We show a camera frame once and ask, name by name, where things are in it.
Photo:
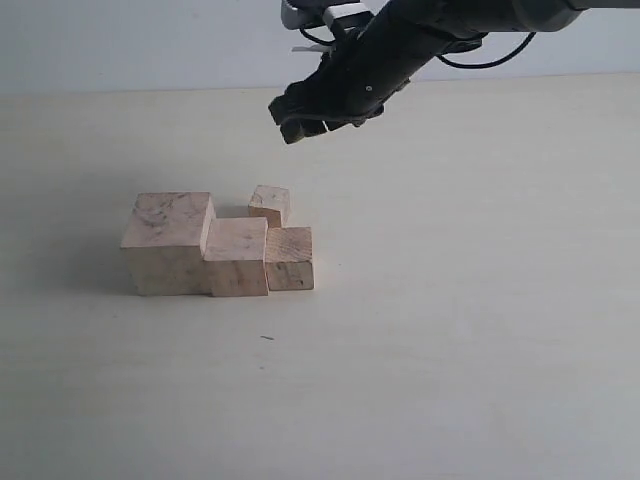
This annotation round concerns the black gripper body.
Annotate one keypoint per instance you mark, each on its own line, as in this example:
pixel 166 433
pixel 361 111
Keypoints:
pixel 354 79

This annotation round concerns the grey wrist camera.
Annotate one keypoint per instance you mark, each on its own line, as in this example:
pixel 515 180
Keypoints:
pixel 300 14

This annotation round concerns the second largest wooden cube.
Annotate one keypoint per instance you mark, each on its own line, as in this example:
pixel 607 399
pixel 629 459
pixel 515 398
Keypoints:
pixel 235 257

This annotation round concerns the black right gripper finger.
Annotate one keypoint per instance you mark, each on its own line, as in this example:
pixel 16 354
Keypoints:
pixel 291 105

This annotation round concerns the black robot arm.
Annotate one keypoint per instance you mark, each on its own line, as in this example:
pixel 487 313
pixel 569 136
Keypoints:
pixel 457 26

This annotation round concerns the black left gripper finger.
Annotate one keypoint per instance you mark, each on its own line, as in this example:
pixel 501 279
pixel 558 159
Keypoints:
pixel 296 130

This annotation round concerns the smallest wooden cube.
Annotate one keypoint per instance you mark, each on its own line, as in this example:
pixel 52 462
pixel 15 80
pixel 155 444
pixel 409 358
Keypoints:
pixel 272 203

